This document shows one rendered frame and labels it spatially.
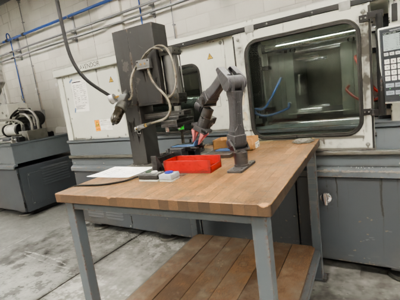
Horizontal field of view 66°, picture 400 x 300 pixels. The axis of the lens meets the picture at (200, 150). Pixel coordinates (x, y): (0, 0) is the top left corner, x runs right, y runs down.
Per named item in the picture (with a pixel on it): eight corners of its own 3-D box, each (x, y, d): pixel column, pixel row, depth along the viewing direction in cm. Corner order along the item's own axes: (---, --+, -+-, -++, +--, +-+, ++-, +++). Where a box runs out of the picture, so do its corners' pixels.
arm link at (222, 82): (197, 96, 159) (221, 61, 132) (212, 94, 163) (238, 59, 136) (204, 118, 156) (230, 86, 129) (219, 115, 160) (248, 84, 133)
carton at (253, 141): (253, 152, 179) (251, 138, 178) (213, 153, 191) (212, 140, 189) (259, 147, 190) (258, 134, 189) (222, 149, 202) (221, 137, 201)
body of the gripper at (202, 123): (196, 125, 169) (200, 112, 167) (211, 133, 166) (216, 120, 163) (190, 126, 164) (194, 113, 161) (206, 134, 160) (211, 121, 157)
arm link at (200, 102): (190, 111, 168) (191, 89, 162) (205, 109, 172) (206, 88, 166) (200, 119, 159) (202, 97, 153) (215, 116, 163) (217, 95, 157)
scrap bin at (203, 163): (211, 173, 139) (209, 160, 138) (164, 173, 151) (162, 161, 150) (221, 166, 149) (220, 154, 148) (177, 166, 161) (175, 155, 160)
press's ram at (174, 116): (180, 132, 160) (171, 73, 155) (140, 134, 172) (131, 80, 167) (196, 127, 176) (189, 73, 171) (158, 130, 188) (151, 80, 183)
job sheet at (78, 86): (74, 113, 310) (67, 79, 304) (75, 113, 311) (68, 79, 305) (90, 111, 296) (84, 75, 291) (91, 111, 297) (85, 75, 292)
